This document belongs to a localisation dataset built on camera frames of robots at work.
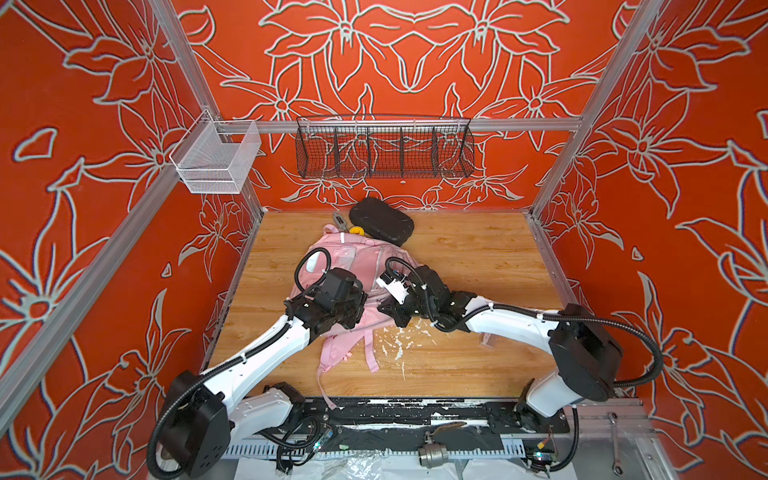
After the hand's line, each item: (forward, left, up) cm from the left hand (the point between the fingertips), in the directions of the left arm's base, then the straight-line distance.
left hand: (372, 293), depth 80 cm
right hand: (-3, -1, -2) cm, 4 cm away
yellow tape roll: (+33, +9, -11) cm, 36 cm away
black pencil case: (+37, 0, -9) cm, 38 cm away
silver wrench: (-34, -59, -14) cm, 69 cm away
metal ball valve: (-34, -16, -11) cm, 39 cm away
